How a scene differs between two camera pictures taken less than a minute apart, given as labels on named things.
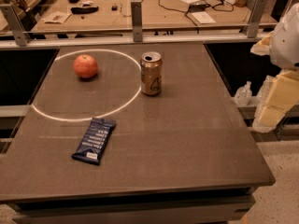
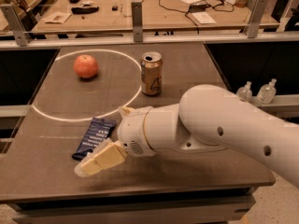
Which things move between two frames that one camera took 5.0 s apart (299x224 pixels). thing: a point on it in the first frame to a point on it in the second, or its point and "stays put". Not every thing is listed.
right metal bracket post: (252, 23) stays put
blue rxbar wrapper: (93, 143) stays put
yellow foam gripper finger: (281, 93) to (112, 152)
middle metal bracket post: (136, 21) stays put
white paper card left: (56, 18) stays put
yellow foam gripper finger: (263, 46) to (124, 111)
